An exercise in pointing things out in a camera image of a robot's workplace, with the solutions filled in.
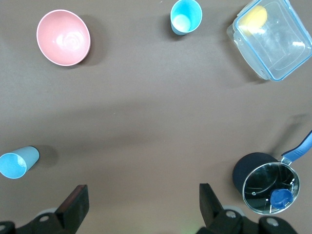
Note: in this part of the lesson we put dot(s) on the clear plastic container blue rim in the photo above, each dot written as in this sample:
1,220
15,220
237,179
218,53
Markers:
280,48

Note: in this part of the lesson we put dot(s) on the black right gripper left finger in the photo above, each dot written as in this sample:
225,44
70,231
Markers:
70,214

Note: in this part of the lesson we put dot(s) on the blue paper cup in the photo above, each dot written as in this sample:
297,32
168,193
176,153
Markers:
14,165
186,17

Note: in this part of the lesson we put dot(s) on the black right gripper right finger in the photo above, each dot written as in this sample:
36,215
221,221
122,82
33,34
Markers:
214,217

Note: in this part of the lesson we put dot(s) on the yellow round food piece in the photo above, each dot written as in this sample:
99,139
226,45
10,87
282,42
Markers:
253,19

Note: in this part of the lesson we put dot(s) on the pink bowl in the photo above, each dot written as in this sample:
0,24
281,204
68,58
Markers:
63,37

